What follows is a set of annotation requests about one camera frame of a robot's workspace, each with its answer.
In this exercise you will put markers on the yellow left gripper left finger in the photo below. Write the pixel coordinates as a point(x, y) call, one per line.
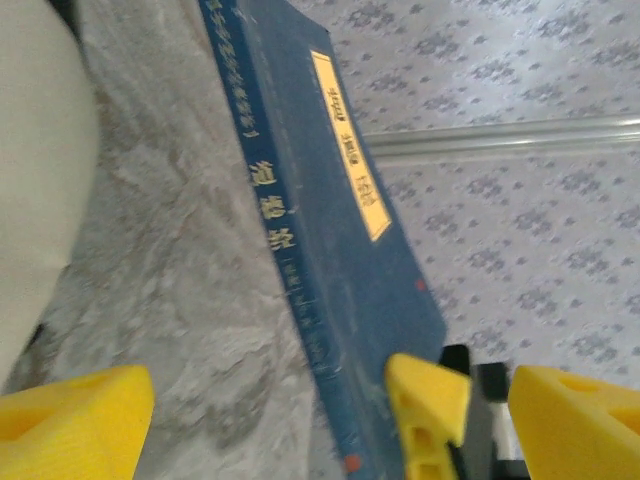
point(75, 425)

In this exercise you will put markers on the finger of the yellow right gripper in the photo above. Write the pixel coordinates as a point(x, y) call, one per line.
point(425, 395)

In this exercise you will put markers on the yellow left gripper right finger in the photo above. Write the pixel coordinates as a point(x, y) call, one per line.
point(575, 435)

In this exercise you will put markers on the blue hardcover book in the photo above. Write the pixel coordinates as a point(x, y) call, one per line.
point(325, 275)

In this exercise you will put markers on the cream canvas backpack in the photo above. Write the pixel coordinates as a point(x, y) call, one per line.
point(35, 175)

